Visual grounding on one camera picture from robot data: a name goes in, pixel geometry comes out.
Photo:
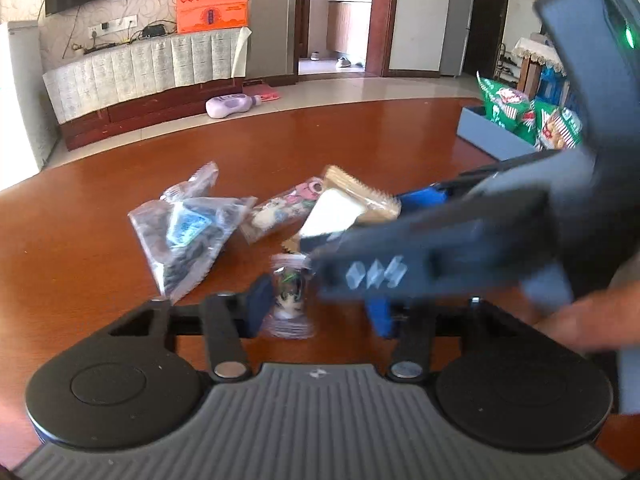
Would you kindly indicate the black router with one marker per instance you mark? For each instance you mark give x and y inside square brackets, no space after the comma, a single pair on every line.
[155,31]

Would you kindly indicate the pink folder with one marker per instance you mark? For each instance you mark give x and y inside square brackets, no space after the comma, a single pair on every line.
[265,92]

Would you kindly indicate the blue-grey cardboard box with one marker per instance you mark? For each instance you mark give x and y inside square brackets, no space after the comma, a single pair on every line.
[495,142]

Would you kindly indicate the white chest freezer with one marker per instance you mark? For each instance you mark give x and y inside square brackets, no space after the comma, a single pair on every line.
[20,100]

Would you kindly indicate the white quilted cabinet cover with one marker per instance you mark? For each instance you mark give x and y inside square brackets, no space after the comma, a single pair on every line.
[125,75]

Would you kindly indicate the silver refrigerator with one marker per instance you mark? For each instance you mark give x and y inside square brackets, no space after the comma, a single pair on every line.
[457,20]

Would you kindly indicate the white lace tablecloth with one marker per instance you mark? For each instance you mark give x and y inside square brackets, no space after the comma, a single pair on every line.
[537,50]

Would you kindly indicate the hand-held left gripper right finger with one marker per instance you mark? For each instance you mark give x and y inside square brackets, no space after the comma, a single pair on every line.
[379,317]

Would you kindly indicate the white wall socket strip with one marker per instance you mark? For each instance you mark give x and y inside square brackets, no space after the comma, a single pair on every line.
[112,26]

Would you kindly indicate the black power strip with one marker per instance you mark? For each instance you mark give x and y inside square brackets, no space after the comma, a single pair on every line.
[105,49]

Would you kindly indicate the small clear snack packet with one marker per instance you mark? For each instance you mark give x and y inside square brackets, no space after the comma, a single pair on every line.
[290,300]

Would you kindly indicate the green chip bag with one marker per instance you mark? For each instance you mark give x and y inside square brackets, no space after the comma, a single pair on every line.
[540,122]
[502,105]
[562,130]

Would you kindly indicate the dark wooden door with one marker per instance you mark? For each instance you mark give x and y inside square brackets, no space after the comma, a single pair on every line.
[492,15]

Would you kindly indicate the person's right hand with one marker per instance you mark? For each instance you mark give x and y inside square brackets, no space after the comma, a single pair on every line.
[600,325]

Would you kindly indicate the brown wooden tv cabinet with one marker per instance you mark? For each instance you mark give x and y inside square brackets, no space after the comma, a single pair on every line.
[150,115]

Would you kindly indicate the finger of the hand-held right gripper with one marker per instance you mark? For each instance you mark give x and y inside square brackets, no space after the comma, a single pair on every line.
[420,200]
[400,260]

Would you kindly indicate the clear packet of dark seeds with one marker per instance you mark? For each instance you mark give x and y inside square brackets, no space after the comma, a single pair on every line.
[195,240]

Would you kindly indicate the purple plastic bottle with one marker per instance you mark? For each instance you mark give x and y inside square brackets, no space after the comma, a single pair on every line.
[232,105]

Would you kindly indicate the brown wooden door frame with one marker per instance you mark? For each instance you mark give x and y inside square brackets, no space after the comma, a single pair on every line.
[385,20]

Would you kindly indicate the orange cardboard box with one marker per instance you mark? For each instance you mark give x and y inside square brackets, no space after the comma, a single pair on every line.
[212,2]

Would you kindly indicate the blue patterned package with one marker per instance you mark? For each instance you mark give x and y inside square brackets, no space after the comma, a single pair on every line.
[552,85]

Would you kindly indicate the pink printed snack packet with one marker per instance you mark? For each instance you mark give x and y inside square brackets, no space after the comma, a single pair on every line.
[280,210]

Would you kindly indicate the tan sandwich cracker packet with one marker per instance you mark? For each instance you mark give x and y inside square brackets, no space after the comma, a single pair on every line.
[340,205]

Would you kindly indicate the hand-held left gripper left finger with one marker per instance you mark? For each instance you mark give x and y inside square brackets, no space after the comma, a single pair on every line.
[260,305]

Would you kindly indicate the wooden kitchen cabinet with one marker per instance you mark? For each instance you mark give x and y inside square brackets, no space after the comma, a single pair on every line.
[347,25]

